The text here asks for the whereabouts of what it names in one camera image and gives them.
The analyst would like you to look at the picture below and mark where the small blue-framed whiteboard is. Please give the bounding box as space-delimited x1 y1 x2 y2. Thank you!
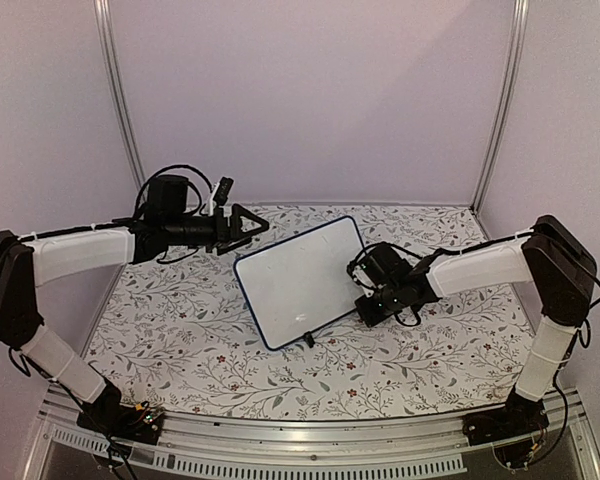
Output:
233 215 363 351

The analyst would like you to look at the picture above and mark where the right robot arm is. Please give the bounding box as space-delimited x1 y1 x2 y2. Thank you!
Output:
346 215 600 445

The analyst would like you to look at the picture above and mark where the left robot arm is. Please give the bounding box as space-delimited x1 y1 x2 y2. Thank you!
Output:
0 164 269 445

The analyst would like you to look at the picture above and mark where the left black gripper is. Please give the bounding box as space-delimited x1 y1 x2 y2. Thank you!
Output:
165 203 269 256

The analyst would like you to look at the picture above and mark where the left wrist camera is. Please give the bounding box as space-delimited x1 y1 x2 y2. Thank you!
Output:
201 177 234 216

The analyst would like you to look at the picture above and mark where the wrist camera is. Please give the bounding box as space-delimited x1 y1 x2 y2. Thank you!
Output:
347 261 376 297
201 177 234 216

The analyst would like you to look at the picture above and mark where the right aluminium frame post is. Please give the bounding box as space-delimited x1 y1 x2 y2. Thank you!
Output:
471 0 529 216

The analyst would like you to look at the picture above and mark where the front aluminium rail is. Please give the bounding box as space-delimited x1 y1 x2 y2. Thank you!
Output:
23 388 600 479

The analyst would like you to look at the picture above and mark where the aluminium frame post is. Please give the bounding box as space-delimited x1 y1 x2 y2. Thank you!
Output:
471 0 529 216
93 0 147 203

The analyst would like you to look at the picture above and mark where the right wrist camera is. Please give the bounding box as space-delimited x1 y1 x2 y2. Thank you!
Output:
347 261 376 297

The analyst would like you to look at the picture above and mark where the left aluminium frame post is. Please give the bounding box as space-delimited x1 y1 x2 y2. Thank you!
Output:
93 0 147 203

